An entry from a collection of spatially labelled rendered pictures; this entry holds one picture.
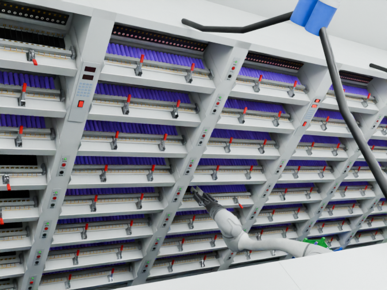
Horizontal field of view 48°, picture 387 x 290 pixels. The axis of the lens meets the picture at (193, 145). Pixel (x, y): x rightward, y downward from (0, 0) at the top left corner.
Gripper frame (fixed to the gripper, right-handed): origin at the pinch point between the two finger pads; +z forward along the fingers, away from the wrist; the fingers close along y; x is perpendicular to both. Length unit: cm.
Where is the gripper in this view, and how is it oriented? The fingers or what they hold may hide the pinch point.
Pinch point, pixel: (196, 191)
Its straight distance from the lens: 265.2
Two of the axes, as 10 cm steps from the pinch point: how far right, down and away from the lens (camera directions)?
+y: -8.1, -0.2, -5.8
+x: -2.8, 8.9, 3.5
